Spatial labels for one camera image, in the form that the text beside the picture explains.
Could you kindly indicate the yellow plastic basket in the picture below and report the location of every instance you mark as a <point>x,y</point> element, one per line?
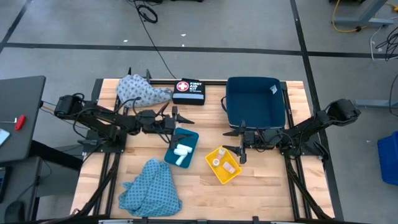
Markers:
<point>225,177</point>

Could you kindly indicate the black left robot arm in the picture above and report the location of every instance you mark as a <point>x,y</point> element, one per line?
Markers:
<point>105,116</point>

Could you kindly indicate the small clear vial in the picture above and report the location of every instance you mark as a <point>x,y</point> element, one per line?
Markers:
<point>221,152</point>

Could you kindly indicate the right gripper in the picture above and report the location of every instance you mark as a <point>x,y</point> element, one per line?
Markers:
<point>253,138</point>

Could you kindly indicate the teal tray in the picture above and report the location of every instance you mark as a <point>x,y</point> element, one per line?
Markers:
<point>169,155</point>

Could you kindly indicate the grey low desk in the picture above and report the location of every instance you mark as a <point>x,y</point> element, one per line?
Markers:
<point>25,186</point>

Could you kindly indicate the tan bandage roll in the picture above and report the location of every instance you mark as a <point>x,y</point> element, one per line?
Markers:
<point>228,167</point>

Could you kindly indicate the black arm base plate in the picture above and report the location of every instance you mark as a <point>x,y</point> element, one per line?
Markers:
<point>118,148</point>
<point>284,151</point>

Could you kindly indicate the white tape roll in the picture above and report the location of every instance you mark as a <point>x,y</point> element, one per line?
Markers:
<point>215,162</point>

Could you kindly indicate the black first aid kit pouch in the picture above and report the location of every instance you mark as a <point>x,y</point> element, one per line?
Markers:
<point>188,91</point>

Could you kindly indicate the grey desk foot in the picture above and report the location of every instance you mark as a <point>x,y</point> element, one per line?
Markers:
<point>363,21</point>

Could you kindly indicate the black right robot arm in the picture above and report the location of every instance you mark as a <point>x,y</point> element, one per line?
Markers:
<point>311,126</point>

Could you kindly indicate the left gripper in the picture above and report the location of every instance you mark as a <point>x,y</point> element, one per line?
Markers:
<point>166,125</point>

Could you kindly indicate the grey metal bar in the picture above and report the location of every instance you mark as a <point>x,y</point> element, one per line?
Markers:
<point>373,103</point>

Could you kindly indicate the smartphone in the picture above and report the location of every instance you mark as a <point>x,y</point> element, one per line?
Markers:
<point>3,137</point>

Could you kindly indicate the grey patterned cloth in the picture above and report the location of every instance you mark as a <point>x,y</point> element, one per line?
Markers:
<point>140,91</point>

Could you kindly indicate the blue plastic bin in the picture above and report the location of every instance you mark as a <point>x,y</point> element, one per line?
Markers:
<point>390,158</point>

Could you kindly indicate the black computer mouse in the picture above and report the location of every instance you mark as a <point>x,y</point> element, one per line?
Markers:
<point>14,212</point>

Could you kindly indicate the navy fabric bin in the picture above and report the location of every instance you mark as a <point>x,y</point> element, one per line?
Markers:
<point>252,102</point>

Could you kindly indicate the white bin tag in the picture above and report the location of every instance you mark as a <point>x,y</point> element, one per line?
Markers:
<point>273,89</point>

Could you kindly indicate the blue patterned cloth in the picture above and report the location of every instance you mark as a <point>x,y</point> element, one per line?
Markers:
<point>152,189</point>

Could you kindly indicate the black desk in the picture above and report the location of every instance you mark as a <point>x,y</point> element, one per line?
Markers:
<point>21,93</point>

